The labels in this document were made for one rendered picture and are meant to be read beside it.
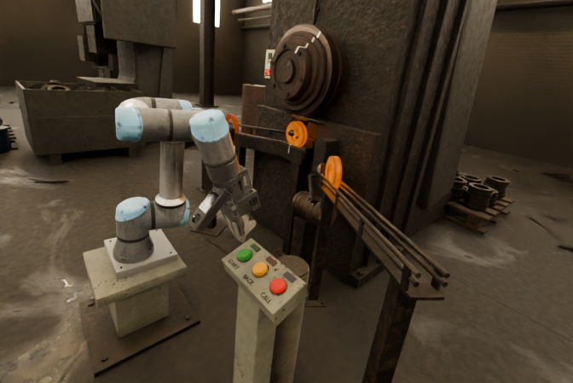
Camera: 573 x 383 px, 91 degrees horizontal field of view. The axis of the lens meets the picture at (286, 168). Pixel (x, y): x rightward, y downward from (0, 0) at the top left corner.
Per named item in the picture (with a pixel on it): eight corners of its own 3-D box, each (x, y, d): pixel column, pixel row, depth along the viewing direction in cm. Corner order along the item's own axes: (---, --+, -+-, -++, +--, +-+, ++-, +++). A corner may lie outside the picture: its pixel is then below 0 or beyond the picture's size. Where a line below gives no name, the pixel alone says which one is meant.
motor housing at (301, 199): (297, 269, 169) (308, 187, 152) (325, 291, 153) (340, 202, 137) (280, 277, 160) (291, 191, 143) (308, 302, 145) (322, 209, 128)
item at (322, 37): (269, 80, 180) (304, 8, 150) (307, 133, 161) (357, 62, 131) (261, 80, 176) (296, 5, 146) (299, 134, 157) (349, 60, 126)
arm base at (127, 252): (120, 269, 107) (119, 247, 104) (107, 248, 116) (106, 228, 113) (159, 254, 118) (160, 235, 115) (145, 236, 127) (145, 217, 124)
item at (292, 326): (279, 358, 115) (292, 250, 98) (298, 382, 107) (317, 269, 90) (254, 376, 107) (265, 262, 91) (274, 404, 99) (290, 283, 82)
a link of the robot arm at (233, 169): (214, 171, 60) (197, 161, 66) (220, 188, 63) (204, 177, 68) (242, 157, 64) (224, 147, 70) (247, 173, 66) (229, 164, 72)
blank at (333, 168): (332, 194, 130) (325, 194, 129) (331, 163, 135) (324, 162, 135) (343, 185, 115) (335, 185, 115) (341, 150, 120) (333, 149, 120)
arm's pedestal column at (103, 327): (94, 378, 101) (84, 322, 93) (78, 306, 129) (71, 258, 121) (199, 323, 127) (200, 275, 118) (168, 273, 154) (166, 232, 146)
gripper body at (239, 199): (262, 209, 73) (251, 170, 67) (234, 227, 69) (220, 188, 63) (245, 198, 79) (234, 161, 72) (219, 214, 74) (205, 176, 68)
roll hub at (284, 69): (269, 77, 163) (291, 31, 145) (293, 109, 152) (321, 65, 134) (262, 76, 160) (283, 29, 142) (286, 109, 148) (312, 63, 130)
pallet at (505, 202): (363, 184, 320) (371, 147, 306) (401, 174, 371) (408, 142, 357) (483, 235, 234) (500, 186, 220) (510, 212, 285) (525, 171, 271)
